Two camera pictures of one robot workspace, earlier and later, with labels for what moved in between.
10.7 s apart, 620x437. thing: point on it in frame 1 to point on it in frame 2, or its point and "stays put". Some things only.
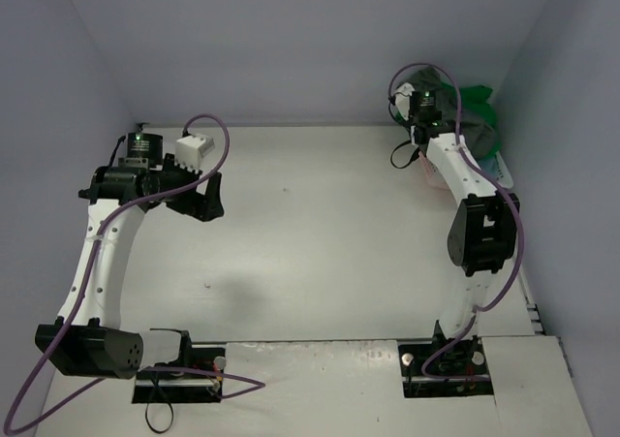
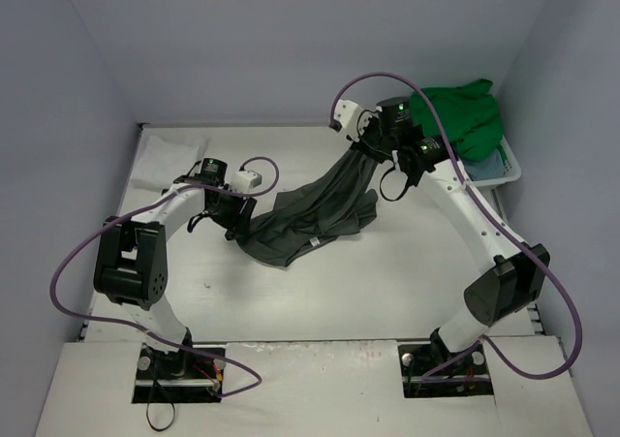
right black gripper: (418, 133) to (367, 140)
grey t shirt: (476, 134) to (332, 199)
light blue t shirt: (490, 166) stays put
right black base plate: (464, 357) stays put
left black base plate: (162, 386) stays put
